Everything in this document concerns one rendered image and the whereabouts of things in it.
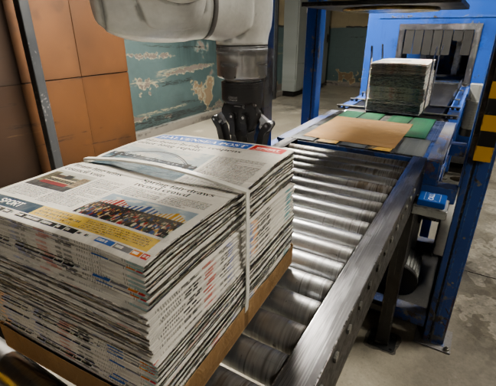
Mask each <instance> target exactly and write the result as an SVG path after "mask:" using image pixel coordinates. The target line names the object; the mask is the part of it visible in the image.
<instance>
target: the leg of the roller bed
mask: <svg viewBox="0 0 496 386"><path fill-rule="evenodd" d="M414 215H415V214H412V213H410V216H409V218H408V220H407V223H406V225H405V228H404V229H403V232H402V234H401V236H400V239H399V241H398V243H397V245H396V248H395V250H394V252H393V255H392V257H391V259H390V264H389V268H388V273H387V281H386V285H385V290H384V295H383V302H382V306H381V311H380V318H379V322H378V327H377V334H376V337H375V338H376V339H374V340H376V341H378V342H382V343H383V344H386V345H387V343H388V341H389V338H390V332H391V328H392V324H393V317H394V313H395V309H396V302H397V298H398V294H399V290H400V284H401V280H402V275H403V268H404V264H405V260H406V253H407V250H408V246H409V242H410V235H411V230H412V226H413V219H414Z"/></svg>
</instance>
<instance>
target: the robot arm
mask: <svg viewBox="0 0 496 386"><path fill-rule="evenodd" d="M90 7H91V9H92V13H93V17H94V18H95V20H96V22H97V24H98V25H100V26H101V27H103V28H104V29H105V30H106V31H107V32H109V33H110V34H113V35H115V36H117V37H120V38H125V39H127V40H131V41H140V42H153V43H174V42H185V41H191V40H197V39H207V40H213V41H216V45H217V48H216V52H217V76H218V77H219V78H222V79H225V80H222V81H221V89H222V101H223V102H224V104H223V107H222V112H220V113H218V114H217V115H214V116H212V117H211V119H212V121H213V123H214V125H215V126H216V128H217V134H218V139H222V140H229V141H235V142H247V143H253V144H254V135H255V133H256V126H257V125H258V123H259V122H260V125H259V128H260V131H259V133H258V136H257V140H256V144H260V145H266V146H267V142H268V139H269V134H270V132H271V130H272V128H273V127H274V125H275V121H274V120H268V119H267V118H266V117H265V116H264V111H263V108H262V101H263V81H262V80H260V79H263V78H265V77H266V76H267V52H268V38H269V33H270V29H271V27H272V13H273V0H90ZM227 123H228V124H229V126H230V131H229V128H228V125H227ZM230 136H231V138H230Z"/></svg>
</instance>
